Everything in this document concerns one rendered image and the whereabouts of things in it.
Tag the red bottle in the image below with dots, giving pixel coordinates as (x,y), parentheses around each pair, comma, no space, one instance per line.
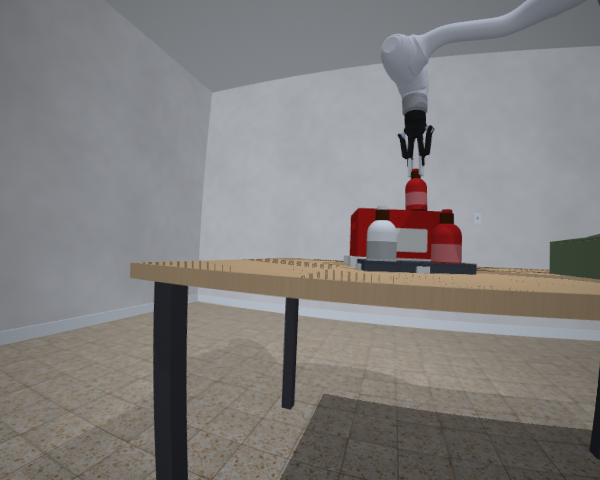
(416,192)
(446,243)

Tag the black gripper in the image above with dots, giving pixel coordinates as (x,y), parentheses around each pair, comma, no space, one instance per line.
(415,126)

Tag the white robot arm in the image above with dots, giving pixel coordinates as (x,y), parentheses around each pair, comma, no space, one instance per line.
(404,56)

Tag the white bottle with brown band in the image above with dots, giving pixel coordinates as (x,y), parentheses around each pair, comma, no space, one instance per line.
(382,237)

